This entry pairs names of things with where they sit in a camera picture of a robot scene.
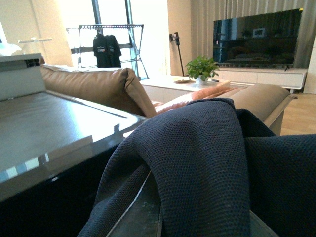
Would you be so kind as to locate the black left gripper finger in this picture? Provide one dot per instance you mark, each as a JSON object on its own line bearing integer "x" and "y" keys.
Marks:
{"x": 181, "y": 203}

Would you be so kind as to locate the dark navy knit garment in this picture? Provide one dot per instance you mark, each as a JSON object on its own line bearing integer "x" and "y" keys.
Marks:
{"x": 213, "y": 135}

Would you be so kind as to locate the grey front-load washing machine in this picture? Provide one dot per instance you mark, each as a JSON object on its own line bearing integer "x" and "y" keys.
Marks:
{"x": 53, "y": 151}

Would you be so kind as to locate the metal clothes drying rack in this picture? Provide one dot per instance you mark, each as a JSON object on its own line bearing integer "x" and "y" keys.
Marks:
{"x": 129, "y": 38}

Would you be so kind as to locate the white coffee table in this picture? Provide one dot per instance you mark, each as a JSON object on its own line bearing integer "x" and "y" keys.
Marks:
{"x": 164, "y": 89}

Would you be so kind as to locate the beige shallow dish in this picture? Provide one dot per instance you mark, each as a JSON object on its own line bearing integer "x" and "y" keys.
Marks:
{"x": 182, "y": 81}

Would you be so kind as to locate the pink leather cushion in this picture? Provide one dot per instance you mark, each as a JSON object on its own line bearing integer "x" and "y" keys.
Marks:
{"x": 207, "y": 93}

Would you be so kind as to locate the green potted plant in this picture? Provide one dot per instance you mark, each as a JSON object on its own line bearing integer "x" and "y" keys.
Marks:
{"x": 201, "y": 69}

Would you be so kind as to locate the tan leather sofa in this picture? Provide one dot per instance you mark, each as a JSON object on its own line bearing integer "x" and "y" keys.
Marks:
{"x": 121, "y": 89}

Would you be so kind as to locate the black hanging t-shirt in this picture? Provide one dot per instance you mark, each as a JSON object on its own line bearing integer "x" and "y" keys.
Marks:
{"x": 107, "y": 51}

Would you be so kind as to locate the black stick vacuum cleaner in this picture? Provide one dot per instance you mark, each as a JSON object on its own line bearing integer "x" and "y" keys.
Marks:
{"x": 174, "y": 37}

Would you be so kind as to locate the white tv cabinet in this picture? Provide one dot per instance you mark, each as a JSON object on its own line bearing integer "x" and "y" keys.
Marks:
{"x": 292, "y": 79}

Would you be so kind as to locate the flat screen television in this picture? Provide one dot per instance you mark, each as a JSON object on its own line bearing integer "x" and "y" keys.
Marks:
{"x": 259, "y": 41}

